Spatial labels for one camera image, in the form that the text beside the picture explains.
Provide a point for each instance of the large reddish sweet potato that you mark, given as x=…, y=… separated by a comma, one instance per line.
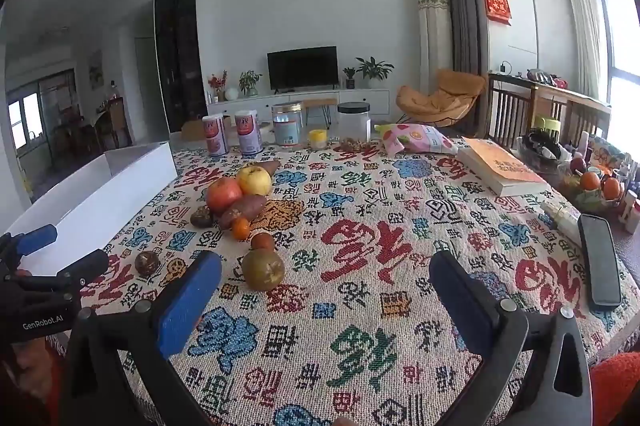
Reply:
x=243, y=211

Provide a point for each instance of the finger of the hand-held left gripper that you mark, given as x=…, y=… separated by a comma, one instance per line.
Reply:
x=35, y=236
x=85, y=266

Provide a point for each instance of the yellow apple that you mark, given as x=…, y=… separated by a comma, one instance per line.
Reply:
x=254, y=180

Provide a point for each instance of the red flower plant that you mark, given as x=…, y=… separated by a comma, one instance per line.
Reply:
x=218, y=83

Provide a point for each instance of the balcony glass door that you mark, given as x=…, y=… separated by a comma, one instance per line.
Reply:
x=35, y=110

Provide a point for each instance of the white tube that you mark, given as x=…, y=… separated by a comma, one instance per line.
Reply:
x=562, y=217

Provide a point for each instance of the pile of walnuts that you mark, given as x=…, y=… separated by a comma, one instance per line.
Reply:
x=357, y=144

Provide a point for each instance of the orange book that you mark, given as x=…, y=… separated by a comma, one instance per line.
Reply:
x=505, y=171

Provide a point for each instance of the pink labelled can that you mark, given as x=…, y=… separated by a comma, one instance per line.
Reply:
x=248, y=133
x=215, y=135

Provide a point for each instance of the printed woven tablecloth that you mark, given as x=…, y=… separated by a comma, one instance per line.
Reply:
x=390, y=206

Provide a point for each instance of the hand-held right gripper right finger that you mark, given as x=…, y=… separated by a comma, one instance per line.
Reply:
x=460, y=293

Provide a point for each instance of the framed wall picture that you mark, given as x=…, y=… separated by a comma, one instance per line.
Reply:
x=96, y=68

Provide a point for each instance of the dining table with chairs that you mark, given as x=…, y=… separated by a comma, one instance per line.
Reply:
x=109, y=118

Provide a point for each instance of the fruit basket with oranges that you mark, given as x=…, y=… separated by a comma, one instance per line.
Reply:
x=595, y=193

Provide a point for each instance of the white cardboard box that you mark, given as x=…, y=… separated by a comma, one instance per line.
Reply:
x=100, y=201

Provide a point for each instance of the green potted plant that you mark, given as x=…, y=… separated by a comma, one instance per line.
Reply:
x=249, y=81

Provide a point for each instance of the pink snack bag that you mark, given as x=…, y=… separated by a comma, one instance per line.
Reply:
x=415, y=138

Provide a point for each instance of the black tall cabinet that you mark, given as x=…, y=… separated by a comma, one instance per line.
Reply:
x=175, y=60

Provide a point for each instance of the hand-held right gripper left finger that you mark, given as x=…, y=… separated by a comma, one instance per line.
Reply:
x=190, y=301

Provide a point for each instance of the large leafy potted plant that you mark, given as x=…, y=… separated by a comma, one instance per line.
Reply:
x=374, y=68

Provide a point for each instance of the basket of dark items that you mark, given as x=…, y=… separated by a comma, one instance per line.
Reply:
x=542, y=146

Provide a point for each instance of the black television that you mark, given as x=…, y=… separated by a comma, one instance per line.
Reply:
x=302, y=67

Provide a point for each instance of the small reddish-brown fruit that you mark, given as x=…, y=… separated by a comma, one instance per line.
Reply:
x=262, y=242

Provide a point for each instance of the grey curtain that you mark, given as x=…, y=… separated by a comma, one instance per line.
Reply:
x=456, y=10

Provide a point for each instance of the red apple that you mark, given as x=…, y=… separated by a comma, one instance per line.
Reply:
x=223, y=195

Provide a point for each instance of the red wall hanging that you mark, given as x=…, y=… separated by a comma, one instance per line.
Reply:
x=497, y=4

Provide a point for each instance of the large brown pear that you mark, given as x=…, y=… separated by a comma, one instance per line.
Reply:
x=263, y=270

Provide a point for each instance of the small yellow cup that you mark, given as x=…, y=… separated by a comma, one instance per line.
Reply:
x=317, y=138

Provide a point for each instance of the clear jar with black lid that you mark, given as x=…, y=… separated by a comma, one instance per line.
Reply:
x=353, y=121

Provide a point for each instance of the white globe lamp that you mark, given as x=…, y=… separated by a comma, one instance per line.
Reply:
x=231, y=94

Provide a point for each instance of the small dark-potted plant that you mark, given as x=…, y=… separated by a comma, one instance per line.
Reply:
x=350, y=76

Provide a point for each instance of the white curtain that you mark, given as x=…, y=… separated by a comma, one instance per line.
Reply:
x=582, y=25

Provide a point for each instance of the wooden bench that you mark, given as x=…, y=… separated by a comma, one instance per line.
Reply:
x=550, y=103

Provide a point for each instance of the wooden stool with metal legs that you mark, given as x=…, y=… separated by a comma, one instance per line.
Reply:
x=320, y=104

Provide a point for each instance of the gold-lidded tin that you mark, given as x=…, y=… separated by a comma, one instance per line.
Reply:
x=287, y=124

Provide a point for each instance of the brown cardboard box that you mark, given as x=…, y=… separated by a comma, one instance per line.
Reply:
x=192, y=129

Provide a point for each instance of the white television cabinet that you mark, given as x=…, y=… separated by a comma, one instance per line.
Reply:
x=365, y=99

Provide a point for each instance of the red fuzzy garment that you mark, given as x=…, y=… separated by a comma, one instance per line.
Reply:
x=617, y=391

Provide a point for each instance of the dark round fruit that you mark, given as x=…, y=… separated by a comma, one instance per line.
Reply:
x=200, y=217
x=146, y=264

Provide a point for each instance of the covered standing air conditioner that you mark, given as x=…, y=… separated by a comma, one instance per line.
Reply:
x=434, y=35

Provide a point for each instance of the small brown sweet potato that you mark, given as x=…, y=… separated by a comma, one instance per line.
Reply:
x=270, y=165

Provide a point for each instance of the orange lounge chair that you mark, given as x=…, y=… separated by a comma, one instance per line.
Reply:
x=440, y=103

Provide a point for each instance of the window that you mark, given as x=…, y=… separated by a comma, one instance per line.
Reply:
x=624, y=50

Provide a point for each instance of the small orange tangerine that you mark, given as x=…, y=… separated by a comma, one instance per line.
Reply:
x=241, y=229

